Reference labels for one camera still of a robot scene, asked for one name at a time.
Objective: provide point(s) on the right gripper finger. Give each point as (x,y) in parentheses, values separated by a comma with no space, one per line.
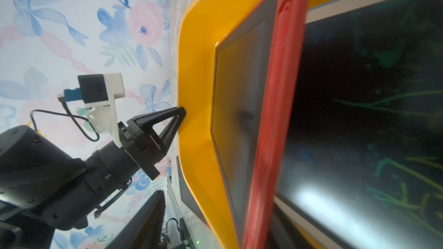
(144,230)

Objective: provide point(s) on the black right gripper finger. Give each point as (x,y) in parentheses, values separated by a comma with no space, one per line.
(144,133)

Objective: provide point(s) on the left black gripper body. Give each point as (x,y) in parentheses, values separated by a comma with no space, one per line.
(145,158)

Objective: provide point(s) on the yellow plastic storage box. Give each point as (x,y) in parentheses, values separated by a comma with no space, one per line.
(205,24)

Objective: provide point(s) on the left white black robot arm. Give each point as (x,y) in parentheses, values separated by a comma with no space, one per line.
(43,189)

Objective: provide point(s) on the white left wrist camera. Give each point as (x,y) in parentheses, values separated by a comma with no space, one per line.
(98,92)

